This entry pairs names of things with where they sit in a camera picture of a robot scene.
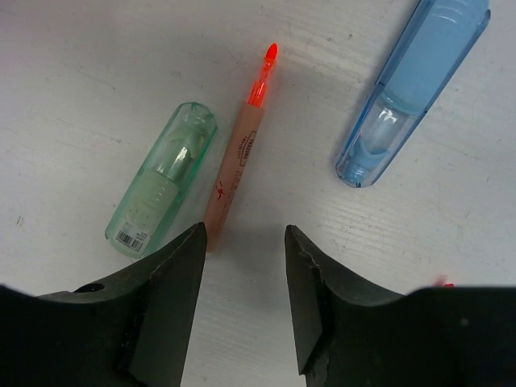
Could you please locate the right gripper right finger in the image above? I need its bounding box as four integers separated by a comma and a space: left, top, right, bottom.
285, 225, 515, 386

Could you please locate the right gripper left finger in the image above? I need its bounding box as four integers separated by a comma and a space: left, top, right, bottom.
1, 223, 206, 386

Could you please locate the blue translucent highlighter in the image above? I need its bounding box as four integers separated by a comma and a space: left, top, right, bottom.
335, 1, 491, 188

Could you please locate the orange slim highlighter pen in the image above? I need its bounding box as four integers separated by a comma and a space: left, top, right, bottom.
203, 43, 278, 252

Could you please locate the green translucent highlighter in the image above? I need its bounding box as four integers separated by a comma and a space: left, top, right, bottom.
105, 102, 218, 260

